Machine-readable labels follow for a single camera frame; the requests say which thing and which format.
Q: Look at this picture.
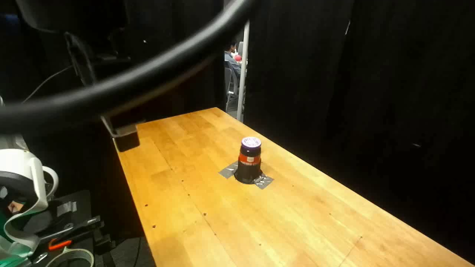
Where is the grey tape piece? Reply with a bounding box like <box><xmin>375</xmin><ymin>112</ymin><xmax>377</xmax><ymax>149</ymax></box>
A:
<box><xmin>220</xmin><ymin>162</ymin><xmax>237</xmax><ymax>177</ymax></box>
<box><xmin>254</xmin><ymin>174</ymin><xmax>273</xmax><ymax>188</ymax></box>

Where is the orange-handled tool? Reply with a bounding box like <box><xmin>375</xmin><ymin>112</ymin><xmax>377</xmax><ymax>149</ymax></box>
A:
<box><xmin>47</xmin><ymin>238</ymin><xmax>73</xmax><ymax>251</ymax></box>

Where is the dark upside-down cup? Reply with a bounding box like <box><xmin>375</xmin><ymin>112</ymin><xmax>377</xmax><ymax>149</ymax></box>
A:
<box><xmin>234</xmin><ymin>136</ymin><xmax>263</xmax><ymax>183</ymax></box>

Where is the black table clamp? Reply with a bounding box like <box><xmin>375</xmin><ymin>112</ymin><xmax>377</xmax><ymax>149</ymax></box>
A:
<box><xmin>101</xmin><ymin>115</ymin><xmax>139</xmax><ymax>151</ymax></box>

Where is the right grey tape piece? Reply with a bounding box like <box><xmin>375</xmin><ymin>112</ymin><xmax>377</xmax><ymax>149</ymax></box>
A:
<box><xmin>254</xmin><ymin>174</ymin><xmax>273</xmax><ymax>188</ymax></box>

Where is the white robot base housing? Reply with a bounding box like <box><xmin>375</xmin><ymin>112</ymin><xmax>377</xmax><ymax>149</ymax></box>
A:
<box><xmin>0</xmin><ymin>134</ymin><xmax>59</xmax><ymax>247</ymax></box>

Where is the white metal pole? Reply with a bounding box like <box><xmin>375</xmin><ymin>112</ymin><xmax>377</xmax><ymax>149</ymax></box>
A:
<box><xmin>236</xmin><ymin>22</ymin><xmax>249</xmax><ymax>121</ymax></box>

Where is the thick black cable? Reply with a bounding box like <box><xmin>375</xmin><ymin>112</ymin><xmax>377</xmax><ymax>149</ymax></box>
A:
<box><xmin>0</xmin><ymin>0</ymin><xmax>255</xmax><ymax>133</ymax></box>

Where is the left grey tape piece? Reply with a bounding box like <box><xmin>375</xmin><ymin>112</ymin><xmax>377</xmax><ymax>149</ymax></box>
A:
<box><xmin>220</xmin><ymin>162</ymin><xmax>237</xmax><ymax>177</ymax></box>

